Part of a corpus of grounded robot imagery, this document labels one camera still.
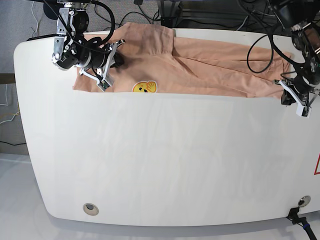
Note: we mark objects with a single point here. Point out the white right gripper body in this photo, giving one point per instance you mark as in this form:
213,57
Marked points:
98,64

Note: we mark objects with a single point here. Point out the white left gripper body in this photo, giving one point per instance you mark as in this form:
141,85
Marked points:
303,98

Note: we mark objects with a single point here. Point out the peach pink T-shirt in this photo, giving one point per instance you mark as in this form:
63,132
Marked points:
157,61

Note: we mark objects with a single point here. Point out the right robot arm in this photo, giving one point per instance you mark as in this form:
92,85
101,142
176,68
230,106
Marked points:
70,48

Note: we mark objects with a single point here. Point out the black flat bar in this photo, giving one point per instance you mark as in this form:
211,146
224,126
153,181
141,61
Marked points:
40,37

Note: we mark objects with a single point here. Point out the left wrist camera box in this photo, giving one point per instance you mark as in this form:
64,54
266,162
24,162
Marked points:
303,111

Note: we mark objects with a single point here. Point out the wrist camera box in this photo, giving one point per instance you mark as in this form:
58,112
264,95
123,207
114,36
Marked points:
105,83
303,111

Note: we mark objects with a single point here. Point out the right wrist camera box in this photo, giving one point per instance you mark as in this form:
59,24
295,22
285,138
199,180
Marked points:
105,83

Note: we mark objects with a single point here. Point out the black aluminium frame post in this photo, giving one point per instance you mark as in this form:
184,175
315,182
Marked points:
170,12

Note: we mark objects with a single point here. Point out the right table cable grommet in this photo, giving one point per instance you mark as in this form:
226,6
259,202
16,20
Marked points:
304,201

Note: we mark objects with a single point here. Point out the table cable grommet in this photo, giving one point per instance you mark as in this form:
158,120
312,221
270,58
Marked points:
90,209
304,201

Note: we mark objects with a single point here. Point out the black clamp mount with cable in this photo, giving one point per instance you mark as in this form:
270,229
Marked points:
301,221

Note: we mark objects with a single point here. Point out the left table cable grommet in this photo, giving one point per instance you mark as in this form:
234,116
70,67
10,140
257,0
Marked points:
90,209

